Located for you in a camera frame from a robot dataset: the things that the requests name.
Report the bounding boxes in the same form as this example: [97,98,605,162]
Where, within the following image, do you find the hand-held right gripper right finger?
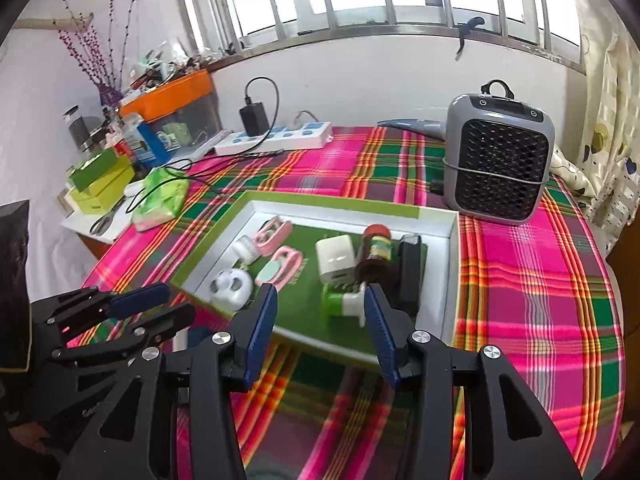
[363,283,583,480]

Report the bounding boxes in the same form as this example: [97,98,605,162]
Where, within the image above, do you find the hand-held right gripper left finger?
[57,282,279,480]

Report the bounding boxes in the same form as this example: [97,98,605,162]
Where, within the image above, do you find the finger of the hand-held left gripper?
[30,282,172,341]
[50,302,198,366]

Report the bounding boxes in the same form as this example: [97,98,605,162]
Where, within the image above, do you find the green cardboard box tray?
[170,190,461,368]

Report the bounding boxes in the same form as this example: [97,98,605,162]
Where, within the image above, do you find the green white stamp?
[321,282,371,328]

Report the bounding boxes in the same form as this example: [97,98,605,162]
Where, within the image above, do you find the white round panda toy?
[209,267,253,308]

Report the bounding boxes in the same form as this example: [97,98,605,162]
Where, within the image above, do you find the pink clip teal pad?
[255,246,303,291]

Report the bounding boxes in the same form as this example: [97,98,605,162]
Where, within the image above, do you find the brown bottle red cap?
[354,224,393,283]

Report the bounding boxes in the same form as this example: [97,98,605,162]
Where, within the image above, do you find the white cube charger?
[315,234,357,286]

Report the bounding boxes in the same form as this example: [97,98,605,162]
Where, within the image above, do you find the pink plastic clip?
[252,215,293,256]

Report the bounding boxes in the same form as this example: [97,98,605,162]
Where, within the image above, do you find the black rectangular charger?
[397,234,426,316]

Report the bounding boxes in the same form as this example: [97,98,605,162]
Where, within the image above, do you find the small white bottle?
[232,236,263,263]

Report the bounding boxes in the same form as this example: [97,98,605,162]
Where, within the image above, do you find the scissors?
[90,199,127,235]

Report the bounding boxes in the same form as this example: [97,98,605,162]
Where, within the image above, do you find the green tissue pack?
[131,167,190,232]

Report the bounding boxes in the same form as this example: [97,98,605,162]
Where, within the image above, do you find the yellow green box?
[70,166,137,216]

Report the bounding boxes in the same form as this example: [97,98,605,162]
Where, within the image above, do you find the dark green box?
[67,149,130,192]

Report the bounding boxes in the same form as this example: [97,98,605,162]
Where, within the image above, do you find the blue white carton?
[122,115,168,168]

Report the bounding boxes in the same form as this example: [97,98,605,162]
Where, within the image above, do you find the dark glass jar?
[62,105,93,153]

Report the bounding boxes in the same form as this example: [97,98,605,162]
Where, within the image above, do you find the white power strip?
[214,121,333,157]

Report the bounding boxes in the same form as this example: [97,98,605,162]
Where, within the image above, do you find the orange lid storage container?
[119,69,223,148]

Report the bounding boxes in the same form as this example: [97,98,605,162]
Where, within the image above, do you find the grey tapered plastic object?
[376,116,448,140]

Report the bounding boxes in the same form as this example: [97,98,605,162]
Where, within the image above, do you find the grey fan heater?
[442,80,556,223]

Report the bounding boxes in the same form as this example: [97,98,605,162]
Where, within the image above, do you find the purple decorative branches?
[57,0,141,106]

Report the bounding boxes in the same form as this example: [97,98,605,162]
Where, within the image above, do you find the spotted curtain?
[550,5,640,256]

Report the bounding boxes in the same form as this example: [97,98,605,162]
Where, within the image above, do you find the metal window bars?
[172,0,586,71]

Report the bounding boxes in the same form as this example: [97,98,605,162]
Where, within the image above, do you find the black window hook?
[455,15,486,61]

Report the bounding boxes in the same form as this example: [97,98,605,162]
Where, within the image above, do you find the black power adapter with cable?
[125,76,281,216]

